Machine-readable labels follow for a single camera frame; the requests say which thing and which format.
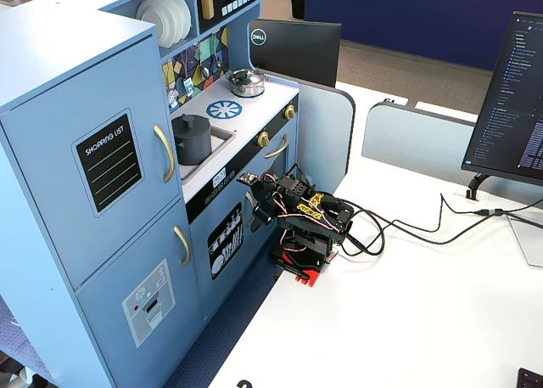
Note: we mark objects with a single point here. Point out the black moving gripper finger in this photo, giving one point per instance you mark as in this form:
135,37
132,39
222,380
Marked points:
269,218

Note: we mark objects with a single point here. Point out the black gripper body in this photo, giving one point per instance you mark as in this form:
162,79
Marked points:
260,211

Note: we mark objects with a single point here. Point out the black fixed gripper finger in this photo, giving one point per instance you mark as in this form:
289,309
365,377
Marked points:
258,218

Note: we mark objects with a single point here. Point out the dark gray pot lid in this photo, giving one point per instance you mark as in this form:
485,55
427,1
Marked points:
190,124

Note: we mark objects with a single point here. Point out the red robot base clamp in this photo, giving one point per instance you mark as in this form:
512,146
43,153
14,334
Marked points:
311,275

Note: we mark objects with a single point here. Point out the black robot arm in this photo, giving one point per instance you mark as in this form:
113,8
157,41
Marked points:
314,226

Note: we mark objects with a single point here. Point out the shiny steel pot lid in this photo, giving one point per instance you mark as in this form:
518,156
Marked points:
244,77

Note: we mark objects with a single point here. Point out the gold stove knob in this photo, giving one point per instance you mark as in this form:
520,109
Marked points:
290,112
263,139

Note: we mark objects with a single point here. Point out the gray sink basin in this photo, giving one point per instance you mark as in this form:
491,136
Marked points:
222,139

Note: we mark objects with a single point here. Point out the light blue desk divider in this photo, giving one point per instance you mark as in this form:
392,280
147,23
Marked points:
415,142
322,129

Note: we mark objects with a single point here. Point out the dark gray pot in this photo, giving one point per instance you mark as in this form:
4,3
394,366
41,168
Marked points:
194,148

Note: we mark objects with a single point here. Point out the steel slotted spatula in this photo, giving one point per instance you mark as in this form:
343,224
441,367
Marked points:
188,84

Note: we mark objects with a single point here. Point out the steel slotted spoon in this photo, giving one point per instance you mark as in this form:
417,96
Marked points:
172,95

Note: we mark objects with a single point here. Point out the steel ladle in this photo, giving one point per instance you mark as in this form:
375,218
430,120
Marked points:
204,70

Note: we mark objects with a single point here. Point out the hanging silver whisk utensil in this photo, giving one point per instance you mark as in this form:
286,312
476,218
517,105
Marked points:
218,61

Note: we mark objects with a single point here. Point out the black Dell monitor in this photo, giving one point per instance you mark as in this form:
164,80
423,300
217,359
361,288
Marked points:
297,52

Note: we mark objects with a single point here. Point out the black shopping list board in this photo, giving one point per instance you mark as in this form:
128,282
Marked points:
109,163

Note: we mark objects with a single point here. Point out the white plate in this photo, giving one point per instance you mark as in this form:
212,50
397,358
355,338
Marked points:
186,12
176,16
153,25

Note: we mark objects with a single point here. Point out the navy partition screen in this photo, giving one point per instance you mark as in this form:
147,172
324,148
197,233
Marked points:
424,18

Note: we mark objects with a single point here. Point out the blue toy kitchen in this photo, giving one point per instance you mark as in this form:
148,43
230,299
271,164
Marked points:
51,65

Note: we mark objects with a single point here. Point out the monitor showing code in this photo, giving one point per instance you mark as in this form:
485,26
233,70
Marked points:
509,108

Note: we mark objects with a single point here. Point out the silver monitor stand base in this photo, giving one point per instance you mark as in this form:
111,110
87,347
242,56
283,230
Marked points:
528,239

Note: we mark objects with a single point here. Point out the black keyboard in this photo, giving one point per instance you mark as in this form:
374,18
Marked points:
531,379

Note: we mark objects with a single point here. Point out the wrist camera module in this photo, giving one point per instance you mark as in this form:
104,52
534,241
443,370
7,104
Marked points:
248,178

